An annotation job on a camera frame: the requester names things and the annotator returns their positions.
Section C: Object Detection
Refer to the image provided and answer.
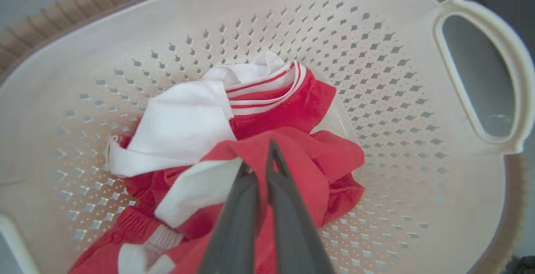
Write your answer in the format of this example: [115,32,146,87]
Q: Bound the cream perforated plastic laundry basket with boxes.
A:
[0,0,535,274]

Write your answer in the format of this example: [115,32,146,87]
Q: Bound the red and white sports shirt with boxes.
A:
[104,51,366,274]

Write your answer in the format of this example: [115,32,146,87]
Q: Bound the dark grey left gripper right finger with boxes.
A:
[265,140,336,274]

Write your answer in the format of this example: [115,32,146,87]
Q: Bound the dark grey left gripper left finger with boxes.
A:
[199,162,260,274]

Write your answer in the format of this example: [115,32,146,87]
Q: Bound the red shorts with ribbed waistband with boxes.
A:
[69,205,197,274]

